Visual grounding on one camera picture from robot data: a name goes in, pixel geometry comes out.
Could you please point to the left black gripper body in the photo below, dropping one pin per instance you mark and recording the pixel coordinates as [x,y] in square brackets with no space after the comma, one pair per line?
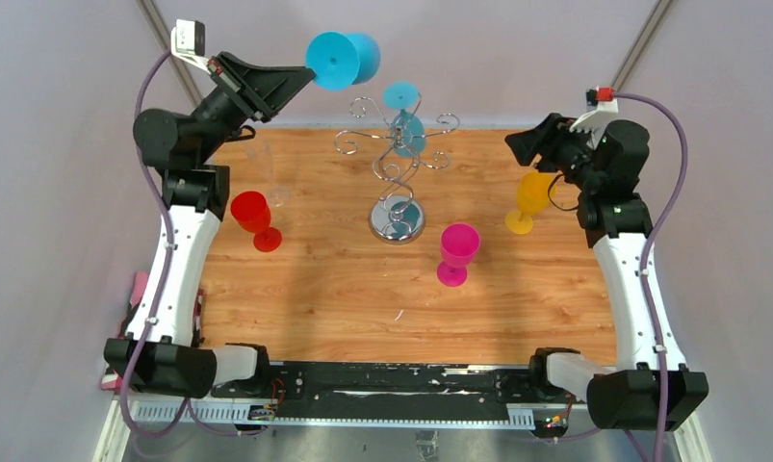
[225,111]

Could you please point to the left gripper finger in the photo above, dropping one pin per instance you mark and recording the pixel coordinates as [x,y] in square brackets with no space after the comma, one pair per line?
[273,87]
[246,62]

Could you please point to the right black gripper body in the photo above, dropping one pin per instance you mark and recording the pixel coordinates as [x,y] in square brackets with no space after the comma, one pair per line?
[572,154]

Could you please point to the yellow wine glass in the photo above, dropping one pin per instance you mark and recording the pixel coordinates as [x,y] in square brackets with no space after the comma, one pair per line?
[532,197]

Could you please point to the clear wine glass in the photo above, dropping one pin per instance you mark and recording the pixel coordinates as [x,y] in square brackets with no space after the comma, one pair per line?
[263,165]

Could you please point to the blue wine glass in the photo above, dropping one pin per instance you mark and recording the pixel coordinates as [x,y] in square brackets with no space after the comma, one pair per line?
[407,131]
[341,60]

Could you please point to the red wine glass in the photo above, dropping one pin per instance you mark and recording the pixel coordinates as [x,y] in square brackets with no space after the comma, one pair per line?
[253,213]

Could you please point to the pink wine glass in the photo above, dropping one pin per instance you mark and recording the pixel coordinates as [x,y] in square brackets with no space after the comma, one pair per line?
[459,245]

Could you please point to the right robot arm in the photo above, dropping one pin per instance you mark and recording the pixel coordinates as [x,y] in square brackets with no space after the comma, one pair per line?
[651,386]

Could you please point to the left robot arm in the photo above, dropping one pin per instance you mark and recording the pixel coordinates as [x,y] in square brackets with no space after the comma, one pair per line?
[158,352]

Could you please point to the chrome wine glass rack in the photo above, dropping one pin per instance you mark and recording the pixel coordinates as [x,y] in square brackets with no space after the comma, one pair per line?
[397,217]

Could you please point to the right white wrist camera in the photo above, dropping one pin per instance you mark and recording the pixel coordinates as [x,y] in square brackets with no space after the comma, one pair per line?
[597,117]

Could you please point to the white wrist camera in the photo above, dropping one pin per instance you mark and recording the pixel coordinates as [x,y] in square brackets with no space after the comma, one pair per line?
[187,43]
[597,117]

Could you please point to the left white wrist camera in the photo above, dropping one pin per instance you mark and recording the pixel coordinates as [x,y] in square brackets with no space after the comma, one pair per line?
[187,43]

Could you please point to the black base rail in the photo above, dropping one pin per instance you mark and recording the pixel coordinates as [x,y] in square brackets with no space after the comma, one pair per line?
[393,395]

